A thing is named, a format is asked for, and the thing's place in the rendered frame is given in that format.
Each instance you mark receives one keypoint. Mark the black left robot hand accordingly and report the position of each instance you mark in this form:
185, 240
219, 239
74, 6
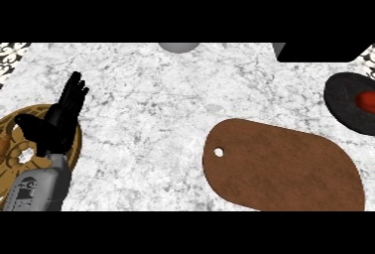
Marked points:
58, 125

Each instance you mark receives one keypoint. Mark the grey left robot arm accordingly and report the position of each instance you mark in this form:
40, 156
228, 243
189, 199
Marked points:
39, 188

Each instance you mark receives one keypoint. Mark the brown wooden cutting board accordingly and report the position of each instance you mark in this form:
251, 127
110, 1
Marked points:
288, 168

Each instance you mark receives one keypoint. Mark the black round pan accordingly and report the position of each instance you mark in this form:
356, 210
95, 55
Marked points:
347, 102

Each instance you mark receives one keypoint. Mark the red bell pepper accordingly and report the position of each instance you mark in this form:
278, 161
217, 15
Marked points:
367, 101

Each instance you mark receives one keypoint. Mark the grey round object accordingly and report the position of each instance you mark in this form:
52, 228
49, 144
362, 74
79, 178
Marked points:
179, 47

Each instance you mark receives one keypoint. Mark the black angular appliance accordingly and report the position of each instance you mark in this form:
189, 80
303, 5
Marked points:
318, 51

